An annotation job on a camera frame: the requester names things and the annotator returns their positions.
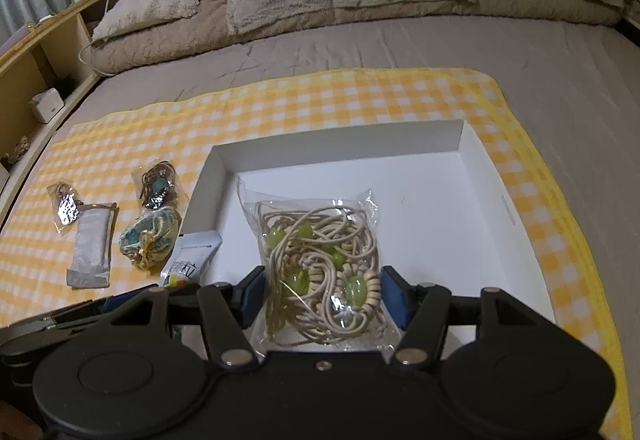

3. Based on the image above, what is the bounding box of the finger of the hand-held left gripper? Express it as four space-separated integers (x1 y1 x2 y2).
50 289 151 343

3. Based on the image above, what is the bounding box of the clear bag of brown cord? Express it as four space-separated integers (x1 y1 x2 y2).
131 161 192 211

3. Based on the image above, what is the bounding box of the white cardboard box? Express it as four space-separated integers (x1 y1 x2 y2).
181 118 557 353

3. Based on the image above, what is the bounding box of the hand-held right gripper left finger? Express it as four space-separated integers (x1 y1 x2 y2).
85 266 266 370

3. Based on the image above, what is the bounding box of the grey foil packet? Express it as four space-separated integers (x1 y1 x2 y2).
66 202 118 290

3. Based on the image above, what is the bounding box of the pale blue white packet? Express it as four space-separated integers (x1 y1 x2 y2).
159 230 223 288

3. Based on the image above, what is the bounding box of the clear bag with silver charm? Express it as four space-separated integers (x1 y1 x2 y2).
46 182 82 227

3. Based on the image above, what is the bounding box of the yellow checkered mat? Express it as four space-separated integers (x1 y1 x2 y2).
0 67 626 440

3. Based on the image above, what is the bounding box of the wooden headboard shelf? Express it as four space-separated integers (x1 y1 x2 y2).
0 0 127 221

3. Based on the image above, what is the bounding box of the teal gold drawstring pouch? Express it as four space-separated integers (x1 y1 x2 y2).
119 206 182 275

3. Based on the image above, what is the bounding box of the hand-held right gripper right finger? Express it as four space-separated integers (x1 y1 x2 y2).
381 266 566 368

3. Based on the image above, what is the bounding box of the clear bag of beige cord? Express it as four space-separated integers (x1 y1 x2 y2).
237 187 401 353

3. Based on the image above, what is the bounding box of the small fluffy beige pillow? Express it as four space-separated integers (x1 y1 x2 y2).
92 0 211 43

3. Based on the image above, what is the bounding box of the jute rope bundle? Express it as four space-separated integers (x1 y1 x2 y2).
2 136 31 166

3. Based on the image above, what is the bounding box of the white cable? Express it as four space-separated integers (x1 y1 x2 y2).
77 0 112 67

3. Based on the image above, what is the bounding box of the white tissue box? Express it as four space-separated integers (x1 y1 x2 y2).
30 89 66 123

